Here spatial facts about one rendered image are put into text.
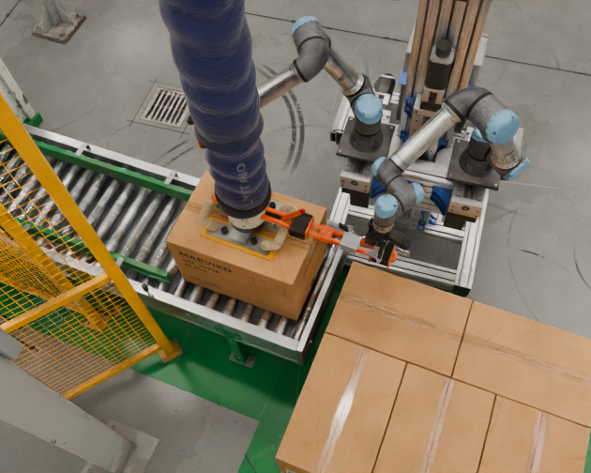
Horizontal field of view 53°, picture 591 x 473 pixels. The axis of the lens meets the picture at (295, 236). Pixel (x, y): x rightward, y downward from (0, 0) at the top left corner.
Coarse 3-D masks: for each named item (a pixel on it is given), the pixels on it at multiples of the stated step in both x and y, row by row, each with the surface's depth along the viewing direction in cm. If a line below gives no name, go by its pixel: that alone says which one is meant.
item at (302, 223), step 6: (300, 216) 244; (306, 216) 244; (312, 216) 243; (294, 222) 243; (300, 222) 243; (306, 222) 243; (288, 228) 242; (294, 228) 242; (300, 228) 242; (306, 228) 242; (294, 234) 243; (300, 234) 240; (306, 234) 240
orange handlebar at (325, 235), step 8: (216, 200) 251; (272, 208) 248; (264, 216) 246; (280, 224) 244; (288, 224) 244; (312, 224) 243; (320, 224) 243; (312, 232) 241; (320, 232) 241; (328, 232) 240; (336, 232) 241; (320, 240) 242; (328, 240) 240; (336, 240) 239; (360, 240) 238; (360, 248) 237; (392, 256) 234
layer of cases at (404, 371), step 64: (384, 320) 279; (448, 320) 277; (512, 320) 276; (320, 384) 266; (384, 384) 264; (448, 384) 263; (512, 384) 262; (576, 384) 260; (320, 448) 252; (384, 448) 251; (448, 448) 250; (512, 448) 249; (576, 448) 247
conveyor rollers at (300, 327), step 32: (0, 160) 337; (96, 192) 324; (128, 192) 321; (128, 224) 312; (160, 224) 310; (128, 256) 304; (160, 256) 301; (160, 288) 292; (320, 288) 288; (288, 320) 282
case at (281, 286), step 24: (192, 216) 264; (216, 216) 264; (168, 240) 258; (192, 240) 258; (288, 240) 256; (312, 240) 256; (192, 264) 270; (216, 264) 259; (240, 264) 251; (264, 264) 251; (288, 264) 250; (312, 264) 273; (216, 288) 285; (240, 288) 272; (264, 288) 261; (288, 288) 250; (288, 312) 274
